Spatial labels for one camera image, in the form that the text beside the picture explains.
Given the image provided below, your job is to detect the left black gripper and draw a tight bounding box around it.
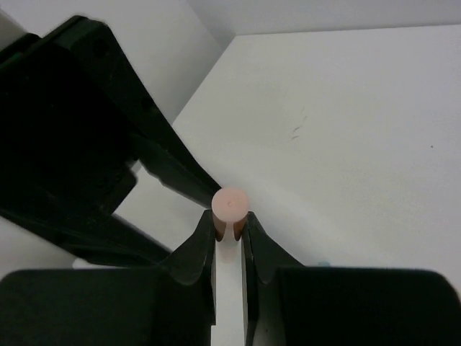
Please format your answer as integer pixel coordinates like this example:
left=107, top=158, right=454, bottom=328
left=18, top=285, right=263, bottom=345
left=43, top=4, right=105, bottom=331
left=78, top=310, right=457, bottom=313
left=1, top=16, right=220, bottom=267

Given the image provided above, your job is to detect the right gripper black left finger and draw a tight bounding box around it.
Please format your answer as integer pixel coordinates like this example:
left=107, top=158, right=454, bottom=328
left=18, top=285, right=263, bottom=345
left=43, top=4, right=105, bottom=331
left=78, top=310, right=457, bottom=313
left=158, top=210, right=216, bottom=345

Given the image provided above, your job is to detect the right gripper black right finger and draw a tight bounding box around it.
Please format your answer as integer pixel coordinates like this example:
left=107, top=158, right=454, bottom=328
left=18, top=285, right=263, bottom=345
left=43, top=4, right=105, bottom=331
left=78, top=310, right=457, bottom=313
left=241, top=212, right=303, bottom=345

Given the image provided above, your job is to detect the peach concealer stick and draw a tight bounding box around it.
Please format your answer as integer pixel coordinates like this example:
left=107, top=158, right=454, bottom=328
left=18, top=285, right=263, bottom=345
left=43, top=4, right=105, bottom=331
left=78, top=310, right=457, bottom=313
left=211, top=187, right=250, bottom=264

